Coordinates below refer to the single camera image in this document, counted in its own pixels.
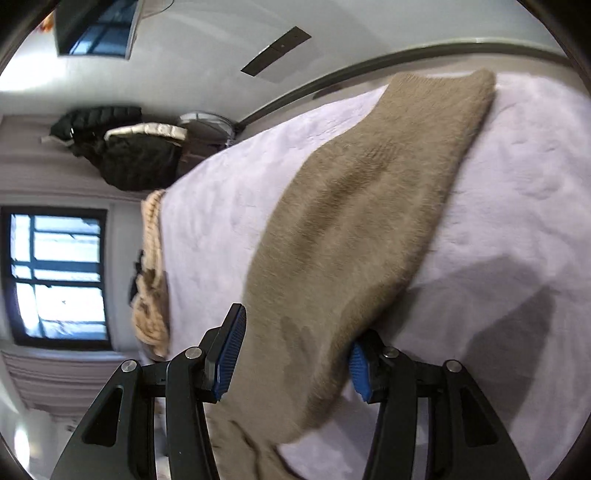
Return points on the lavender bed blanket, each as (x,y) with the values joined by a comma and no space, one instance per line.
(508,184)

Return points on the black hanging jacket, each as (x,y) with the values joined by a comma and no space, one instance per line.
(101,115)

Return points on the grey round appliance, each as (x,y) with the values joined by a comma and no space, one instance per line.
(205,121)

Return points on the black coat with cream collar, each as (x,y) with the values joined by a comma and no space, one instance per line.
(134,161)

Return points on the brown knit sweater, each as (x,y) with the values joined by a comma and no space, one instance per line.
(346,207)

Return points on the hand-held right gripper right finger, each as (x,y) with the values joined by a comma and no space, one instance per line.
(358,369)

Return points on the grey pleated curtain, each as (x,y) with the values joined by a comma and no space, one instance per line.
(27,175)
(46,378)

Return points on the dark bed frame rail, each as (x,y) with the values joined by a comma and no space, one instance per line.
(369,59)

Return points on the dark rectangular wall vent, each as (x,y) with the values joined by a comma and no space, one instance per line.
(277,53)

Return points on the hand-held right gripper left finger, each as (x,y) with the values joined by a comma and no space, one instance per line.
(231,355)

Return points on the dark framed window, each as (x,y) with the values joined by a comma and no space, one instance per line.
(60,258)

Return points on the wall-mounted dark screen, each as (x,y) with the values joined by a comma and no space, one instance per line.
(97,32)

